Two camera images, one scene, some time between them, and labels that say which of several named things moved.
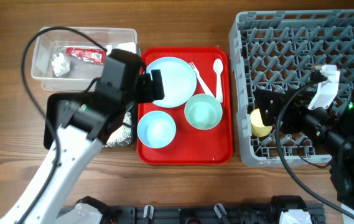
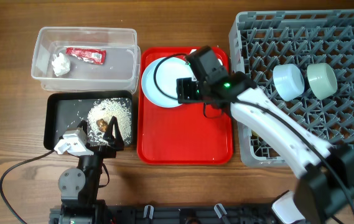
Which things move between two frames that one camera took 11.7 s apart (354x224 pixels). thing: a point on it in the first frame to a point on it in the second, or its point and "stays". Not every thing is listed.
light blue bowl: [156, 129] to [288, 81]
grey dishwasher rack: [277, 48] stays
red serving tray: [190, 146] stays
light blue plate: [179, 81] stays
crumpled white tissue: [60, 65] stays
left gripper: [148, 94] to [115, 142]
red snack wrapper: [97, 56] stays
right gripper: [264, 97] to [183, 93]
